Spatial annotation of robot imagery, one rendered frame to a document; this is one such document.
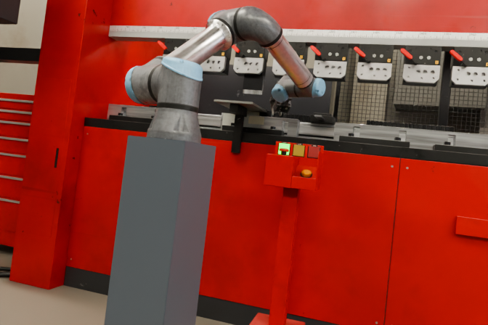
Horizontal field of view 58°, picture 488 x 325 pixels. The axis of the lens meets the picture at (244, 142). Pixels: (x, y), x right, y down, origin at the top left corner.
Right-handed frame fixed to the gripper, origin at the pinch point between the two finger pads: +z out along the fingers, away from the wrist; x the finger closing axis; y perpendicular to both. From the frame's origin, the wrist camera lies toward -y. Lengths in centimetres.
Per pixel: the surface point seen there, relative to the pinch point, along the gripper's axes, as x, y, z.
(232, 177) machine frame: -18.6, 32.9, 11.8
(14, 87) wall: -178, -123, 181
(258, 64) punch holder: -9.9, -19.4, -9.8
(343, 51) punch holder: 25.2, -16.5, -30.7
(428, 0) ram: 55, -29, -57
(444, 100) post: 110, -30, 7
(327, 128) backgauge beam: 32.8, -0.8, 9.9
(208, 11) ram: -36, -50, -10
